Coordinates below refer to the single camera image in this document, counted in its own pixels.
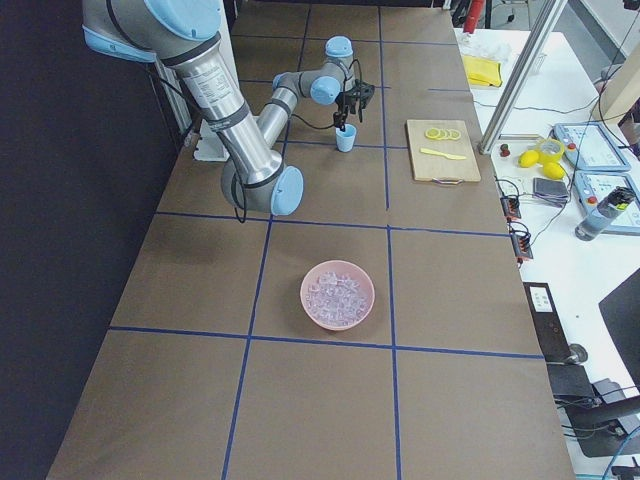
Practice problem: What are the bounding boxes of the yellow lemon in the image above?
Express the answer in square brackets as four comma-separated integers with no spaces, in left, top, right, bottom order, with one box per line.
[518,150,539,168]
[542,162,566,180]

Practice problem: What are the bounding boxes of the pink bowl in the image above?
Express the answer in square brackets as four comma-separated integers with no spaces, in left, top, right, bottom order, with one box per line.
[299,260,376,331]

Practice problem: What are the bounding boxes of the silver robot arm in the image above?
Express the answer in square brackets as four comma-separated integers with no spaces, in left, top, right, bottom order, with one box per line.
[82,0,356,216]

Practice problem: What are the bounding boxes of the light blue cup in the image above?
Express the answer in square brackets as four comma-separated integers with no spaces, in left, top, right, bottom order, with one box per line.
[335,124,357,153]

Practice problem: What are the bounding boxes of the aluminium frame post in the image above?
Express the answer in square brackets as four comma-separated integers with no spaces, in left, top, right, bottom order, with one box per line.
[478,0,568,154]

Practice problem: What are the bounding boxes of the near teach pendant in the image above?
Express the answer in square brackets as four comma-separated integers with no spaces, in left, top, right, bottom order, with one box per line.
[574,171,639,239]

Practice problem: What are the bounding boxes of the purple grey pouch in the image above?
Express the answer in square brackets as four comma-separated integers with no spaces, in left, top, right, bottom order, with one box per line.
[533,177,570,206]

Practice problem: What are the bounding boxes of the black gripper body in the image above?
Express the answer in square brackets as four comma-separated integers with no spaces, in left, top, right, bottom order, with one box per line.
[336,89,357,116]

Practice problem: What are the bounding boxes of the right yellow lemon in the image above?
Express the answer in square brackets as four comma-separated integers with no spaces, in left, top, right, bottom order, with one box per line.
[542,162,566,180]

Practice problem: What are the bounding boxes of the strawberries on side table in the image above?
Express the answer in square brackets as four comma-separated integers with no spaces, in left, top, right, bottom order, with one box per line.
[500,143,511,157]

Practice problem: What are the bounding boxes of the yellow cloth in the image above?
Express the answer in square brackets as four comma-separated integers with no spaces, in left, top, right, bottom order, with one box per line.
[462,55,503,87]

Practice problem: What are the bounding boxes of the orange connector block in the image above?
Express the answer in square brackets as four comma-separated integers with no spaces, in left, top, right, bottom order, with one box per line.
[500,196,521,221]
[510,230,533,263]

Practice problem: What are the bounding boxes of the white mounting pole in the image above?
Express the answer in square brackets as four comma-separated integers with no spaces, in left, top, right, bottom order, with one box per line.
[191,0,241,162]

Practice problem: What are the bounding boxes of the lemon slices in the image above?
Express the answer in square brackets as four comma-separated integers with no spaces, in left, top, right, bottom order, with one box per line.
[424,127,462,141]

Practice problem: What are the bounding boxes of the yellow plastic knife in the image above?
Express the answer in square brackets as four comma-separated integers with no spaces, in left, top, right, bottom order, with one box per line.
[419,148,467,161]

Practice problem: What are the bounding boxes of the teach pendant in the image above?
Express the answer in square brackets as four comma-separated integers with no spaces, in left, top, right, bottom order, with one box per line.
[552,122,631,172]
[574,171,639,239]

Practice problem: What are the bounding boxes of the clear water bottle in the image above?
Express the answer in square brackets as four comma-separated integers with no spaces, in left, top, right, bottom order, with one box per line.
[574,186,636,241]

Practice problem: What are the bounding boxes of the clear ice cube pile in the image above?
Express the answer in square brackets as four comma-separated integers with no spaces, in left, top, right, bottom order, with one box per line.
[303,271,370,328]

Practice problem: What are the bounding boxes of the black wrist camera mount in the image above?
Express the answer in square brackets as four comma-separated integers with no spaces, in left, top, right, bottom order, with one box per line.
[351,80,375,123]

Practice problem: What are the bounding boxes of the far teach pendant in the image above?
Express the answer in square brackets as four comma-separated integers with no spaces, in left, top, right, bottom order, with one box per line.
[552,122,631,172]

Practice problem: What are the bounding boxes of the yellow tape roll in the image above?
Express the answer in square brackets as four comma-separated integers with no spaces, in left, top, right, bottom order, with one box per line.
[535,138,565,165]

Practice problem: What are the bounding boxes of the left yellow lemon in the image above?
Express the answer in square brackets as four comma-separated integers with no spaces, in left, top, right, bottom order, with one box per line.
[518,150,539,168]

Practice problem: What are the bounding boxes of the wooden cutting board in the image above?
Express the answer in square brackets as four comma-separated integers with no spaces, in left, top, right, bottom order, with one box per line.
[406,119,481,185]

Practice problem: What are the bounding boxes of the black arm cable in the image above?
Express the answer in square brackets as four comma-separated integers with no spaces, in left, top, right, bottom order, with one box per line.
[149,58,363,224]

